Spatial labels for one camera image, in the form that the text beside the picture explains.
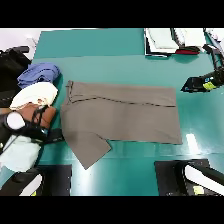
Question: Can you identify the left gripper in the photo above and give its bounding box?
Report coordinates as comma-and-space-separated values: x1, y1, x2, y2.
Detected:
41, 127, 65, 145

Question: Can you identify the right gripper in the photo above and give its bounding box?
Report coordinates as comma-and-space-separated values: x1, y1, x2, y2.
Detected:
180, 75, 215, 94

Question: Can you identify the grey-brown T-shirt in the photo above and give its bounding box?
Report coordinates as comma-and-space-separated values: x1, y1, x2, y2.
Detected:
59, 79, 184, 171

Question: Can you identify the rust orange garment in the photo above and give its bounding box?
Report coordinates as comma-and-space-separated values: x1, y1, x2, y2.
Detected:
15, 102, 58, 130

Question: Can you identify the red garment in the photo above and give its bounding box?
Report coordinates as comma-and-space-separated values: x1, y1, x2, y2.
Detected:
175, 47, 202, 56

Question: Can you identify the pale white garment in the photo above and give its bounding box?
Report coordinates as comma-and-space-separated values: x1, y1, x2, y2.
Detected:
0, 134, 43, 173

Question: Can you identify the cream garment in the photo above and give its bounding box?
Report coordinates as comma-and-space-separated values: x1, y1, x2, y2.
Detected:
9, 81, 60, 111

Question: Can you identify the white folded garment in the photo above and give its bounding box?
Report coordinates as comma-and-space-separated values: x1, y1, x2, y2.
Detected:
173, 28, 208, 48
144, 28, 180, 57

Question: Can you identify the purple garment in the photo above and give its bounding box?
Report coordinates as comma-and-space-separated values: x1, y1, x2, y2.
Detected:
16, 62, 62, 90

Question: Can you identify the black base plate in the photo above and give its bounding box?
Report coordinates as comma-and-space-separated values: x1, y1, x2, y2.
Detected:
35, 163, 73, 197
153, 158, 212, 197

